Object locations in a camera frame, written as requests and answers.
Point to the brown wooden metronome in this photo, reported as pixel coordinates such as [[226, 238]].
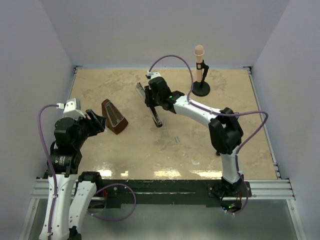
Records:
[[115, 121]]

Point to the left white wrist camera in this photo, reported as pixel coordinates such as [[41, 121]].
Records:
[[72, 109]]

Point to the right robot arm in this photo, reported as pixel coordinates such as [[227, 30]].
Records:
[[224, 129]]

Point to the beige microphone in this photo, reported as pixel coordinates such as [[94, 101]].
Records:
[[199, 54]]

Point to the grey stapler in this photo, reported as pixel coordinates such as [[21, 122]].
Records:
[[146, 94]]

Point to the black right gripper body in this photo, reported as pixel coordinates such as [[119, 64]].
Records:
[[152, 100]]

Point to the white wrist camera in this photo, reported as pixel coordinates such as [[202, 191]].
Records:
[[72, 109], [151, 75]]

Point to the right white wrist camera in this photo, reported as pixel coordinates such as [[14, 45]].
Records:
[[151, 75]]

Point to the staple strip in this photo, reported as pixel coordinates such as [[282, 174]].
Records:
[[177, 139]]

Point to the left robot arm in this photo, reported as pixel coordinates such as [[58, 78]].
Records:
[[69, 194]]

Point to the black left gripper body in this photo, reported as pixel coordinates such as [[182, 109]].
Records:
[[86, 128]]

